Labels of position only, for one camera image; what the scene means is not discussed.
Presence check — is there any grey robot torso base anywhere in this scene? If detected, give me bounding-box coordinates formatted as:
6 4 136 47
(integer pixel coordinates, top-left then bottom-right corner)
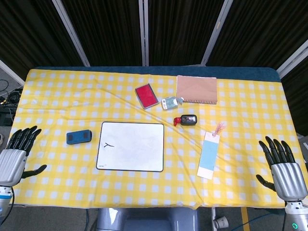
96 207 200 231

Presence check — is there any blue white tasselled bookmark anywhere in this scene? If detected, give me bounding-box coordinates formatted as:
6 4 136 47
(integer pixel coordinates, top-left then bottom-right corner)
196 122 227 180

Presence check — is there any white partition post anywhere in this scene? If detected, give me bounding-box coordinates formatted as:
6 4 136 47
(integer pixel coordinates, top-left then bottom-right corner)
138 0 149 67
51 0 91 67
0 59 26 86
276 39 308 73
200 0 234 66

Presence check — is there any blue whiteboard eraser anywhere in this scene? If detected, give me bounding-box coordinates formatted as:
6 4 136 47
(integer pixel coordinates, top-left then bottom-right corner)
66 129 92 146

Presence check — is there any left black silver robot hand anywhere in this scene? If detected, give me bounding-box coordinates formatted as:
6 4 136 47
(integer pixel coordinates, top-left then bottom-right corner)
0 125 48 187

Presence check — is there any black floor cable bundle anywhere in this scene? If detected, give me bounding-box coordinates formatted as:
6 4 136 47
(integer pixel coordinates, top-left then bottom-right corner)
0 79 24 108

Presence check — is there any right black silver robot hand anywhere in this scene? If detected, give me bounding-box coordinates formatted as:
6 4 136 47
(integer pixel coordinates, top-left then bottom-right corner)
256 136 303 202

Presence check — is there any dark blue table cover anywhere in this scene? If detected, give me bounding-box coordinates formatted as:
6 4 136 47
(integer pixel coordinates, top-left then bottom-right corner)
31 65 282 84

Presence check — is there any red ink pad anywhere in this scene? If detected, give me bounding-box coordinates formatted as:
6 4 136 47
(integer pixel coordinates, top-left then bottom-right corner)
134 83 158 110

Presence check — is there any brown spiral notebook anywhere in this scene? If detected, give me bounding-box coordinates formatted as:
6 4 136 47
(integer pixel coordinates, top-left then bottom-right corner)
176 75 218 106

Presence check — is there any black pleated partition panel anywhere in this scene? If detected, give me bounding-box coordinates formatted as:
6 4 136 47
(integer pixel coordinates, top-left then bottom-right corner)
0 0 85 80
147 0 228 67
280 51 308 135
206 0 308 69
60 0 145 67

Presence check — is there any white table leg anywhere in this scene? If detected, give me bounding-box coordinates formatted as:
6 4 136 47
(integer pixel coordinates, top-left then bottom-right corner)
211 207 217 231

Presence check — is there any small black-framed whiteboard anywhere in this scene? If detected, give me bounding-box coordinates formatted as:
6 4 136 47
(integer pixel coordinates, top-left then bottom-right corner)
96 121 165 173

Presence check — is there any black ink bottle red cap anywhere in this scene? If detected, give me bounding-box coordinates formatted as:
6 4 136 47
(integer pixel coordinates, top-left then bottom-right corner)
173 114 198 127

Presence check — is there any green white correction tape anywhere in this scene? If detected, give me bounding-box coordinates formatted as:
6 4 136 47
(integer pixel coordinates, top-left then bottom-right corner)
161 96 185 111

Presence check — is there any yellow white checkered tablecloth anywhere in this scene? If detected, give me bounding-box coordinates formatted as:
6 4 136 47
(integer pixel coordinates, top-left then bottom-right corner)
0 69 308 209

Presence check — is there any blue floor cable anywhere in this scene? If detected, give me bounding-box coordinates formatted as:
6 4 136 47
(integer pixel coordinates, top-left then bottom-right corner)
242 211 286 231

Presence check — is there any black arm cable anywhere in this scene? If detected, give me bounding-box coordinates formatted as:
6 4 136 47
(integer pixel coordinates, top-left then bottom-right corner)
3 187 15 224

